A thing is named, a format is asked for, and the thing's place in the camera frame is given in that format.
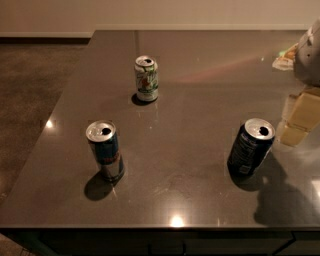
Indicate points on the white gripper with vents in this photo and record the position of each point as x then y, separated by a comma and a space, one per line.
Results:
308, 61

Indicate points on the white green 7up can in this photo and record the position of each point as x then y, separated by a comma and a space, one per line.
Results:
147, 81

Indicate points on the dark blue Pepsi can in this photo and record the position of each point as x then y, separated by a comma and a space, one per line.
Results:
251, 146

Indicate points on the blue silver Red Bull can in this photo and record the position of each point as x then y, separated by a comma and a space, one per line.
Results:
103, 140

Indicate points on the colourful snack bag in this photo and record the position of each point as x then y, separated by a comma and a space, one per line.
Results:
285, 60

